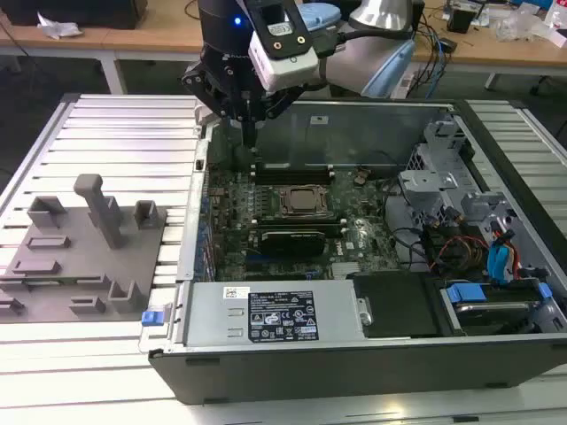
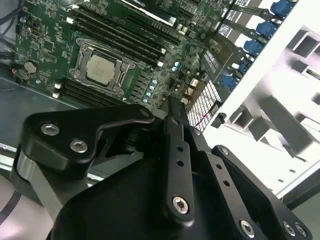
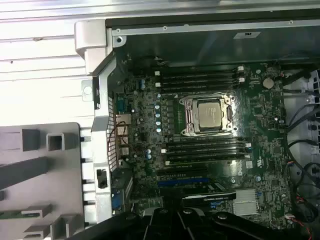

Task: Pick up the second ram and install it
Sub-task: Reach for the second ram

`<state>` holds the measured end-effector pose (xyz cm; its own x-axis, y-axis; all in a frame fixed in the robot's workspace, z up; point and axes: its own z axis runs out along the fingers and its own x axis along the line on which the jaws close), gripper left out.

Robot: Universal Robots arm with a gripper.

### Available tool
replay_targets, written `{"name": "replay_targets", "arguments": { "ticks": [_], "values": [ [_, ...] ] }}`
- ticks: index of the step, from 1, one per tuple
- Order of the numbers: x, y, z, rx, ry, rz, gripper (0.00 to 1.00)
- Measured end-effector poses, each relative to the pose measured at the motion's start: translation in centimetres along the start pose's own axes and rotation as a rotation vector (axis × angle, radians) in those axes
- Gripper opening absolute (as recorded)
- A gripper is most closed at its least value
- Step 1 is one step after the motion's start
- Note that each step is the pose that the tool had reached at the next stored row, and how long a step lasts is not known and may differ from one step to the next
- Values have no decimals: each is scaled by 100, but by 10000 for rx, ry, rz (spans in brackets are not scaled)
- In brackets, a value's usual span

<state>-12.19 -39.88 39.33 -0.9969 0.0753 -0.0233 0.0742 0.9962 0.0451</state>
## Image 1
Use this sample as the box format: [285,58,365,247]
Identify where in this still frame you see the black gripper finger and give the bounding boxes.
[248,83,307,147]
[179,59,252,147]

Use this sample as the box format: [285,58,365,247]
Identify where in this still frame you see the green RAM stick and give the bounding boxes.
[21,276,102,285]

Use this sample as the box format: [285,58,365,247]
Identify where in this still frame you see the RAM slot white clips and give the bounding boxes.
[252,226,348,236]
[252,172,334,180]
[251,218,346,226]
[252,161,334,169]

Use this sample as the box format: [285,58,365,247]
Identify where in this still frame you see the RAM slot black clips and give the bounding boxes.
[252,222,347,230]
[252,214,346,221]
[252,166,334,174]
[252,177,334,186]

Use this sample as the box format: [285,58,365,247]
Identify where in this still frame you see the metal CPU socket cover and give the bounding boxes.
[276,183,333,218]

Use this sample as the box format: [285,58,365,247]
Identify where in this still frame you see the silver CPU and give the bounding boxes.
[290,188,324,209]

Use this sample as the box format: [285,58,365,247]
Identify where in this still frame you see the green Dell motherboard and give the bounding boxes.
[206,166,402,282]

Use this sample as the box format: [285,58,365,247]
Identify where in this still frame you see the white power strip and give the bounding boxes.
[389,70,416,97]

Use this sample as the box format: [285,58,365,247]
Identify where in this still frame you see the large black equipment box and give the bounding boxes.
[8,0,150,30]

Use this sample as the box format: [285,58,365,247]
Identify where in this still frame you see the black Nvidia graphics card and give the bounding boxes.
[259,228,327,258]

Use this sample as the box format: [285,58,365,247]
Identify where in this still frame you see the crumpled white paper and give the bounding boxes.
[37,12,84,40]

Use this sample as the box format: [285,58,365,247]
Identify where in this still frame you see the black tower box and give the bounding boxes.
[409,0,426,35]

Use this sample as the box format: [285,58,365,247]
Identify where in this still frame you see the silver metal drive cage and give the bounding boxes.
[398,119,519,249]

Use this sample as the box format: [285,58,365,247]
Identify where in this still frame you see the silver finned heat sink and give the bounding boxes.
[331,263,360,280]

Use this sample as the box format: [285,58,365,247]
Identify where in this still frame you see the small black box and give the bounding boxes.
[446,6,478,35]

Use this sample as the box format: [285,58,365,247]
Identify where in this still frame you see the grey plastic parts rack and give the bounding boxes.
[0,173,168,323]

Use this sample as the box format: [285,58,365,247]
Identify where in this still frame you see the silver power supply unit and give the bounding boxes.
[175,281,358,355]

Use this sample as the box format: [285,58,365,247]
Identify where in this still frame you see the black drive bay cover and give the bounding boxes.
[349,272,439,340]

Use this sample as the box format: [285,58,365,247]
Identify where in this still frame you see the crumpled clear plastic bag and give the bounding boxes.
[489,4,555,43]

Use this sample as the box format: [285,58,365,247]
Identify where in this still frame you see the hard disk in blue carrier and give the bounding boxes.
[442,282,553,336]

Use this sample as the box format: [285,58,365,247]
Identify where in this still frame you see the black open PC case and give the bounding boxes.
[139,95,567,406]

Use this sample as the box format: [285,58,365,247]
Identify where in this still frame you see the white red carton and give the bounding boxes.
[542,0,567,49]

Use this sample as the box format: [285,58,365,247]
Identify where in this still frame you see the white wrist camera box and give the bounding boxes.
[245,0,321,94]

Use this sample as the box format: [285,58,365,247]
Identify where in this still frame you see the wooden desk white frame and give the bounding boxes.
[0,24,209,97]
[411,17,567,89]

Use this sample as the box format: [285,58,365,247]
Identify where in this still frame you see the black camera cable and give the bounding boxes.
[312,26,414,59]

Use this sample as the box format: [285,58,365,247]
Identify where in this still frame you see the thin blue cable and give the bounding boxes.
[428,33,447,99]

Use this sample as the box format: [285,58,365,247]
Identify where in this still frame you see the red yellow wire bundle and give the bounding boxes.
[431,236,488,271]

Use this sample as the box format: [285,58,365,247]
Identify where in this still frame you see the blue flat data cable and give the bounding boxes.
[486,225,519,284]

